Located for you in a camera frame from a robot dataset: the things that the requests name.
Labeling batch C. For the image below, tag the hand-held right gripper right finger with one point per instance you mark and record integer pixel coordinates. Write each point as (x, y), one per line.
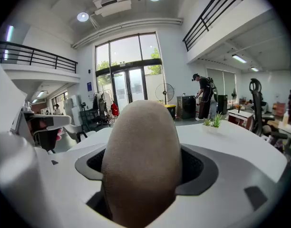
(219, 205)

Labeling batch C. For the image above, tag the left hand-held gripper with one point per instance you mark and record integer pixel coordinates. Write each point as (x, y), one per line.
(5, 98)

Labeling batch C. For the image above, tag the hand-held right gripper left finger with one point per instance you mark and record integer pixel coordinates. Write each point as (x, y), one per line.
(52, 186)

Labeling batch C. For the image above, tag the small brown cylindrical object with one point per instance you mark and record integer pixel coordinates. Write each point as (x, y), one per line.
(140, 163)

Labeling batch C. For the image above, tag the white chair black legs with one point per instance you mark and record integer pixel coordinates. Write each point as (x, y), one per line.
(74, 129)

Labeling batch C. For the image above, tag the clothes rack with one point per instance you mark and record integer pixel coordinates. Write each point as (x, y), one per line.
(96, 101)

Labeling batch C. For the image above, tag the black mesh office chair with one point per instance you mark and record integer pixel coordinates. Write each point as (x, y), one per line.
(102, 110)
(256, 108)

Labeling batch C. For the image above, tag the red bag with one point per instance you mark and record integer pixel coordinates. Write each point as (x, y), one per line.
(115, 109)

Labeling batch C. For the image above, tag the white folding table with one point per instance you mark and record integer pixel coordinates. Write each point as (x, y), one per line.
(231, 141)

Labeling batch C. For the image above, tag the black balcony railing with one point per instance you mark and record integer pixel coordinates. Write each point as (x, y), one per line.
(41, 53)
(207, 20)

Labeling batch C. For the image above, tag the glass entrance doors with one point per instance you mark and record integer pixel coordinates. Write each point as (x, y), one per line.
(126, 84)

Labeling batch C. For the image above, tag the small green plant white pot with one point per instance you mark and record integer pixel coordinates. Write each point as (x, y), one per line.
(207, 123)
(217, 122)

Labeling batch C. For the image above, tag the white low wooden shelf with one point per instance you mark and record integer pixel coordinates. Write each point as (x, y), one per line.
(240, 115)

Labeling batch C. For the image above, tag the tall black box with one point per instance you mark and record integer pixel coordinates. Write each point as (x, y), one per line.
(222, 104)

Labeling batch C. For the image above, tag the black cabinet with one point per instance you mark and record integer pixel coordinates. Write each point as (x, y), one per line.
(186, 107)

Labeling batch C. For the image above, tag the black floor fan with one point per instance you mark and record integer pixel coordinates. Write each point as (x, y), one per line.
(165, 91)

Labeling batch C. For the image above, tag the yellow lid bin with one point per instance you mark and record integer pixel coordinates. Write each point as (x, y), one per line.
(170, 109)

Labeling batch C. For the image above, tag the white ceiling pipes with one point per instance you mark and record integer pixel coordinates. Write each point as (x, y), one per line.
(126, 26)

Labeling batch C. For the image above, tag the white ceiling air conditioner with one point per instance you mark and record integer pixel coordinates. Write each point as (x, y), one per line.
(112, 2)

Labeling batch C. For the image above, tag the ceiling tube light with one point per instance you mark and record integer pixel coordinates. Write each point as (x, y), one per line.
(255, 69)
(239, 59)

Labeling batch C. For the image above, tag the blue wall poster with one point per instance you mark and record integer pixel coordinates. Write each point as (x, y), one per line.
(90, 89)

